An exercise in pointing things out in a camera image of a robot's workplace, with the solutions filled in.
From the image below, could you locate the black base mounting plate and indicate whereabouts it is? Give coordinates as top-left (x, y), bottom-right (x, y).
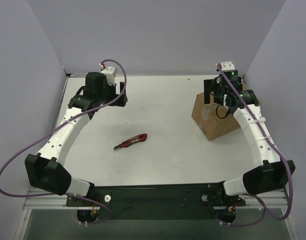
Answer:
top-left (66, 182), bottom-right (246, 222)

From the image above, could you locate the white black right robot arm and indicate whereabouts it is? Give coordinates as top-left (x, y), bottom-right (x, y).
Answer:
top-left (204, 71), bottom-right (296, 196)

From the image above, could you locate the red black utility knife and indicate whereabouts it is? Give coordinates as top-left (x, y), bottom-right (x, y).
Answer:
top-left (113, 133), bottom-right (147, 150)

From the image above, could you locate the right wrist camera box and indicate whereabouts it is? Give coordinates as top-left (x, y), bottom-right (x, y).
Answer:
top-left (215, 61), bottom-right (236, 72)

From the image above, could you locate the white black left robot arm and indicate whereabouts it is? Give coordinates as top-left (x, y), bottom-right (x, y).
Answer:
top-left (24, 66), bottom-right (127, 206)

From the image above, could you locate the brown cardboard express box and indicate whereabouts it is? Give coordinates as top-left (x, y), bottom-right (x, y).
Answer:
top-left (191, 83), bottom-right (262, 142)

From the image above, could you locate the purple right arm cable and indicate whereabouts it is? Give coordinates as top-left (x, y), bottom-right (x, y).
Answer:
top-left (217, 63), bottom-right (294, 227)

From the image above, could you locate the aluminium front frame rail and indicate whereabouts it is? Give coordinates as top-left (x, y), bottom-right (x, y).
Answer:
top-left (23, 190), bottom-right (288, 210)

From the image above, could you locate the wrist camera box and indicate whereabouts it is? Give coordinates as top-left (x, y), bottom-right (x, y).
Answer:
top-left (100, 66), bottom-right (117, 86)
top-left (215, 61), bottom-right (236, 72)

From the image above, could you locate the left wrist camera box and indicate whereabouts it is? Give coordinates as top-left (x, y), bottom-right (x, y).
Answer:
top-left (100, 66), bottom-right (117, 86)

